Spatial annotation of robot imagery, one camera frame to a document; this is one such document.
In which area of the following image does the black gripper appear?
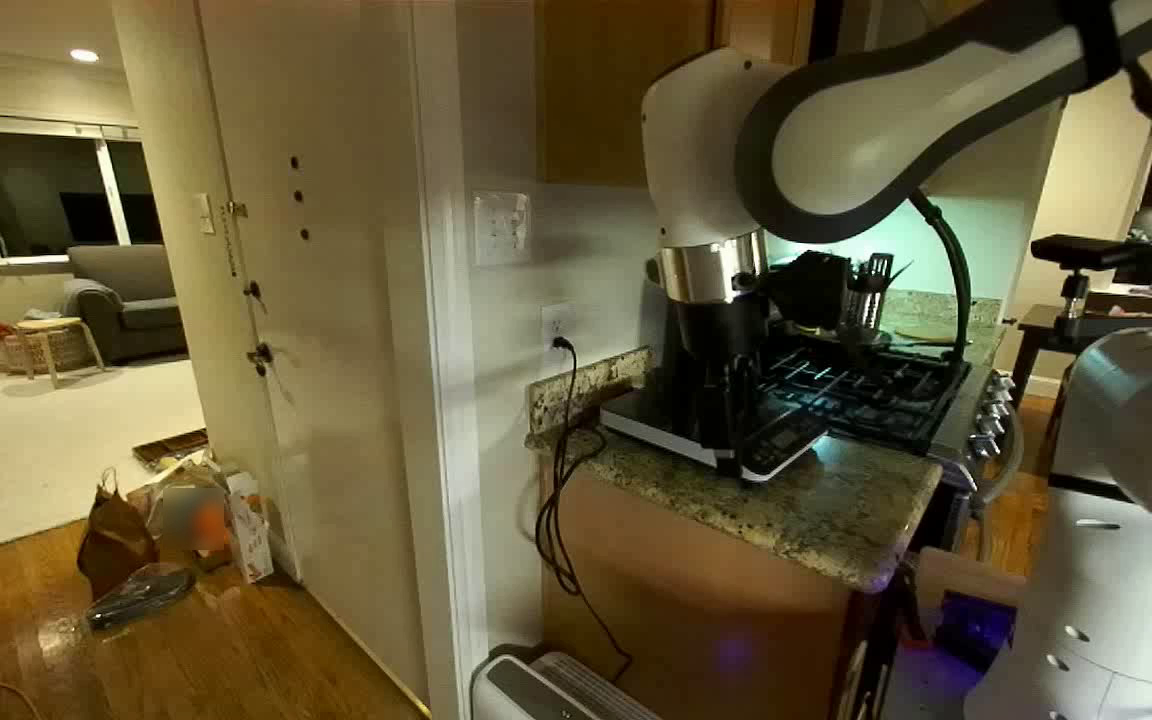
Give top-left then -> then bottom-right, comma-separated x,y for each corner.
660,292 -> 777,449

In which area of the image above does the black induction cooktop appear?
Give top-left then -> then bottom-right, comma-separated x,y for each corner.
597,393 -> 829,489

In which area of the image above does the black gas stove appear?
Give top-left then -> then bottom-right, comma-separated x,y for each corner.
762,332 -> 1009,462

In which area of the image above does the black kettle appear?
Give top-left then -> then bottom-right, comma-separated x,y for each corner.
768,248 -> 851,332

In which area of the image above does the utensil holder with utensils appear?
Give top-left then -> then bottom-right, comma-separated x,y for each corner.
842,250 -> 910,337

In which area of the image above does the white floor appliance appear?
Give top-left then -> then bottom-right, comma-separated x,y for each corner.
470,646 -> 668,720

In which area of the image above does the dark wooden table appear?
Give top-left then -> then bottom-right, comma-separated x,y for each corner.
1013,298 -> 1152,405

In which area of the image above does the white door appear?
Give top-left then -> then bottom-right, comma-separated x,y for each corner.
191,0 -> 433,710

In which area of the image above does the white paper bag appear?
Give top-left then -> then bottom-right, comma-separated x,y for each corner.
219,462 -> 279,589

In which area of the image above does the grey couch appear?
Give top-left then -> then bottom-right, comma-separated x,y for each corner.
66,241 -> 191,367

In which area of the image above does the brown paper bag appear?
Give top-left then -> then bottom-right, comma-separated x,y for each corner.
77,479 -> 166,601

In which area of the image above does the small light side table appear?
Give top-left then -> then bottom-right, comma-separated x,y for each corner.
18,312 -> 108,393

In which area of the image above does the black power cord with plug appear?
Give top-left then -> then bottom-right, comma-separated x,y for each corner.
531,332 -> 640,684

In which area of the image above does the white wall outlet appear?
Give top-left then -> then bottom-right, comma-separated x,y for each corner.
540,312 -> 581,371

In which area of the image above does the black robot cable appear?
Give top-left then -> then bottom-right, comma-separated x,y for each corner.
903,189 -> 982,371

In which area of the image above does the white double switch plate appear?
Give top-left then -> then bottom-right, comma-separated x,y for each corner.
471,189 -> 535,268

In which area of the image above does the wooden wall cabinet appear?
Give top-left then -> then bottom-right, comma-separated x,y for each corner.
531,0 -> 820,193

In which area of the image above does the dark window with white frame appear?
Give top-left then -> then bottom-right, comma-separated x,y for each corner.
0,111 -> 168,272

